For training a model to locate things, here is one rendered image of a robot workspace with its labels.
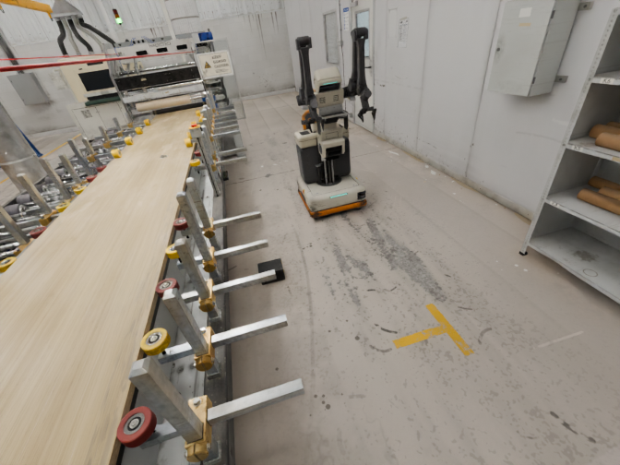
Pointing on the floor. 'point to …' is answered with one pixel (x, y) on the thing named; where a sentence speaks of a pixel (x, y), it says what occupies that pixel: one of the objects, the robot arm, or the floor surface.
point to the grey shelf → (589, 114)
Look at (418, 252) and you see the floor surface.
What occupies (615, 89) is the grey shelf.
